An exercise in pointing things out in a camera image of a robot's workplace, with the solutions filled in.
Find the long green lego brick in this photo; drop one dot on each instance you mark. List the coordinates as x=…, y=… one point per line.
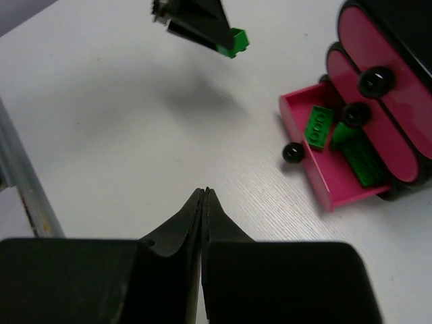
x=364, y=162
x=318, y=127

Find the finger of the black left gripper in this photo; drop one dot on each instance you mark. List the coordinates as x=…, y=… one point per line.
x=202, y=22

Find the small green lego piece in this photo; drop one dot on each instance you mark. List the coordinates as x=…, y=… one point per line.
x=342, y=134

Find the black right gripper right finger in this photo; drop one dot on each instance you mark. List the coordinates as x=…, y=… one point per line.
x=245, y=281

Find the aluminium table frame rail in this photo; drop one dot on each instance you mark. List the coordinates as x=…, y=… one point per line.
x=18, y=172

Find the black drawer housing box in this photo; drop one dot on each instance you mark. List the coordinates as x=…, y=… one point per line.
x=398, y=50

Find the small dark green lego cube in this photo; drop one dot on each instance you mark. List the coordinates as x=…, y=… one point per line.
x=241, y=42

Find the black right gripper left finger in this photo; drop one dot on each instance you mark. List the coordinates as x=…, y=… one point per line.
x=62, y=280

